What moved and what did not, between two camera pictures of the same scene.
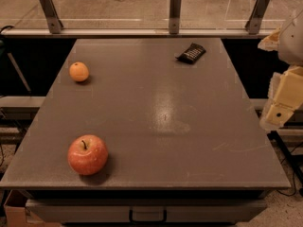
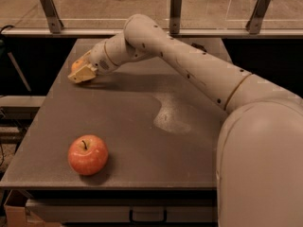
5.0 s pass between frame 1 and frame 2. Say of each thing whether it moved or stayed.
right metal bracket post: stayed
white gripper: moved
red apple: stayed
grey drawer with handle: stayed
